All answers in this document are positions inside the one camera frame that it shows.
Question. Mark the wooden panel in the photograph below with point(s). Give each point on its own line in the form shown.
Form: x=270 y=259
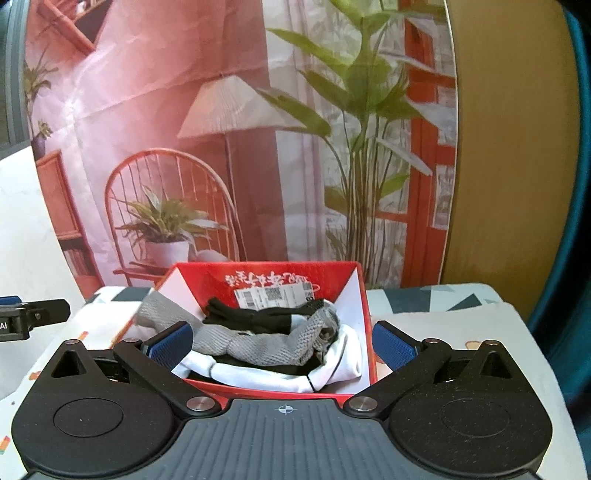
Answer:
x=508 y=138

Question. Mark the grey mesh cloth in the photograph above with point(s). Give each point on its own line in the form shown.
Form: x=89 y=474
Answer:
x=258 y=344

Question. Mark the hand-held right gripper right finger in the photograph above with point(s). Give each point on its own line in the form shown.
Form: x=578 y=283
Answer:
x=393 y=347

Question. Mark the grey window frame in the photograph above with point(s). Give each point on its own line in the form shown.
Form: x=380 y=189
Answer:
x=14 y=69

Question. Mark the printed white tablecloth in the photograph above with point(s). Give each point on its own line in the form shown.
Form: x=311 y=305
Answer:
x=461 y=304

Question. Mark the red cardboard box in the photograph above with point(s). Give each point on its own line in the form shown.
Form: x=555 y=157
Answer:
x=332 y=277

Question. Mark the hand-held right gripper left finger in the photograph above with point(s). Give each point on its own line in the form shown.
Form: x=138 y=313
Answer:
x=170 y=345

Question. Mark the teal curtain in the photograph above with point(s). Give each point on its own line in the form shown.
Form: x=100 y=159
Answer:
x=579 y=230

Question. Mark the white cloth with black trim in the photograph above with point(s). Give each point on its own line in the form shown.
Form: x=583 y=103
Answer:
x=341 y=355

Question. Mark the printed room-scene wall cloth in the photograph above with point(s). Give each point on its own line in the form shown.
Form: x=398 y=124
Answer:
x=161 y=92

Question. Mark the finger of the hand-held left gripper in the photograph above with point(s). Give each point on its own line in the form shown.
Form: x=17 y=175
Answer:
x=48 y=311

